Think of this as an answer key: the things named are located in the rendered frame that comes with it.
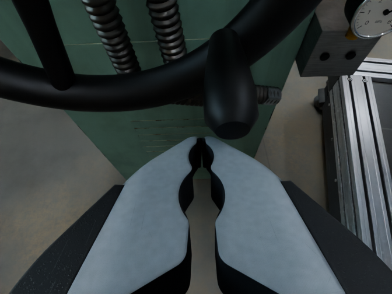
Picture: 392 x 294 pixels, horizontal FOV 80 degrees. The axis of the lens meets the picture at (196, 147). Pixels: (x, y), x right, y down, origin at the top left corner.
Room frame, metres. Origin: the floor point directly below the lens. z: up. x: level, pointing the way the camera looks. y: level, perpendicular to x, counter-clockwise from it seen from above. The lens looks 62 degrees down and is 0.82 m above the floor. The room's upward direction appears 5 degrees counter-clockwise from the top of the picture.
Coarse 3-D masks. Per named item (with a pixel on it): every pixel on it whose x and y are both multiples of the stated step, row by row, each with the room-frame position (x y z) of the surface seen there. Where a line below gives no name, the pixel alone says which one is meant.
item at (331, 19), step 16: (336, 0) 0.31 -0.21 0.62; (320, 16) 0.28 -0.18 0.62; (336, 16) 0.27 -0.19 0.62; (320, 32) 0.25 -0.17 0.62; (336, 32) 0.25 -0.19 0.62; (304, 48) 0.27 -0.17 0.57; (320, 48) 0.25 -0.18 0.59; (336, 48) 0.25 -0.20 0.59; (352, 48) 0.25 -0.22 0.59; (368, 48) 0.24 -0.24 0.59; (304, 64) 0.25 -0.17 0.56; (320, 64) 0.25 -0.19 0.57; (336, 64) 0.25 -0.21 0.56; (352, 64) 0.24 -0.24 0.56
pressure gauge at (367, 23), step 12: (348, 0) 0.24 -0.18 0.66; (360, 0) 0.23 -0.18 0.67; (372, 0) 0.22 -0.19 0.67; (384, 0) 0.22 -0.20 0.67; (348, 12) 0.23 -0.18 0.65; (360, 12) 0.22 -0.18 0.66; (372, 12) 0.22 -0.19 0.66; (360, 24) 0.22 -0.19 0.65; (372, 24) 0.22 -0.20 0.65; (384, 24) 0.22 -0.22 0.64; (348, 36) 0.24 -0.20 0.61; (360, 36) 0.22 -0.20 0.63; (372, 36) 0.22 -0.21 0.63
